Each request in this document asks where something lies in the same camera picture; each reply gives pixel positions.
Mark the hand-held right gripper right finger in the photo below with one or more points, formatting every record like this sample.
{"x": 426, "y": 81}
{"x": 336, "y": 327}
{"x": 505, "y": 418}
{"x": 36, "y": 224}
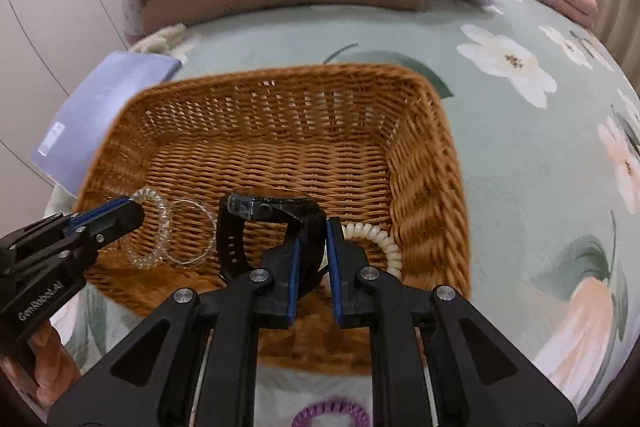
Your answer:
{"x": 333, "y": 274}

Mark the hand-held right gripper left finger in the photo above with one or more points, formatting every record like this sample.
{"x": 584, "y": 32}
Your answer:
{"x": 295, "y": 278}

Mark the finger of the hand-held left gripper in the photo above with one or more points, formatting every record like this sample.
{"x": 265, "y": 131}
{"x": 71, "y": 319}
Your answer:
{"x": 100, "y": 211}
{"x": 117, "y": 222}

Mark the black wristwatch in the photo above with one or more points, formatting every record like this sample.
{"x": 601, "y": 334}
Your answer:
{"x": 240, "y": 227}

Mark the brown wicker basket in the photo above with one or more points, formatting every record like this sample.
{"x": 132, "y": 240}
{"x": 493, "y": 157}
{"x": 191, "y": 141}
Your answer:
{"x": 310, "y": 147}

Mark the person's left hand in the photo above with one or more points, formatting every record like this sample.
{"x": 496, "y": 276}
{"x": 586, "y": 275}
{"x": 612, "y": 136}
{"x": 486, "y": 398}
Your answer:
{"x": 47, "y": 369}

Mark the lavender booklet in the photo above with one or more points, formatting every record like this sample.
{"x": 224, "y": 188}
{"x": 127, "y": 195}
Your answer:
{"x": 95, "y": 107}

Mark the cream knitted item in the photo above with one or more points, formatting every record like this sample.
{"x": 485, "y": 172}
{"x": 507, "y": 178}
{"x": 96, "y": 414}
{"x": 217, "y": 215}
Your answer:
{"x": 157, "y": 41}

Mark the green floral bedsheet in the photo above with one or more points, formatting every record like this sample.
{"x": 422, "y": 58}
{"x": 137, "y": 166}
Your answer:
{"x": 525, "y": 187}

